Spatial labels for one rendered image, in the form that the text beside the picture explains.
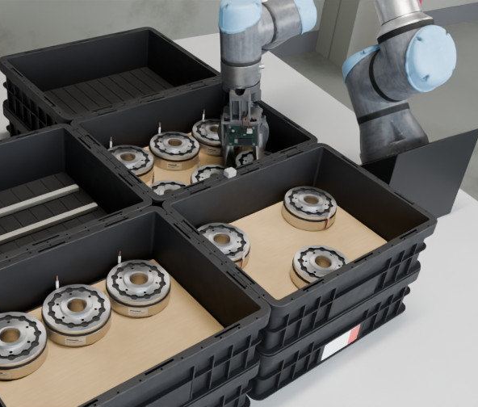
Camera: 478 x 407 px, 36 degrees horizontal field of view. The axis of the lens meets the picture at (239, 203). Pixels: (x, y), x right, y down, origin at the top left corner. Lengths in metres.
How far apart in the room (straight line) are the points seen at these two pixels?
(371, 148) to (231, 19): 0.46
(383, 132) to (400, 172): 0.11
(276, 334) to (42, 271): 0.37
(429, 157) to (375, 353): 0.44
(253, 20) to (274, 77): 0.90
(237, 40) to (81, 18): 2.03
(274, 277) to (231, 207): 0.17
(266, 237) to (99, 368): 0.42
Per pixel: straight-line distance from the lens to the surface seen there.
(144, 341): 1.14
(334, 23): 4.01
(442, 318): 1.50
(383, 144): 1.58
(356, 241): 1.39
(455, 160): 1.66
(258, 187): 1.38
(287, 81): 2.19
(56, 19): 3.25
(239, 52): 1.32
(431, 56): 1.49
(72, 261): 1.18
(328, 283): 1.14
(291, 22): 1.37
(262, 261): 1.30
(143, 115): 1.53
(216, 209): 1.33
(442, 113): 3.80
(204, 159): 1.54
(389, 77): 1.53
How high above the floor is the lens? 1.68
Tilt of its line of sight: 36 degrees down
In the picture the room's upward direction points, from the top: 9 degrees clockwise
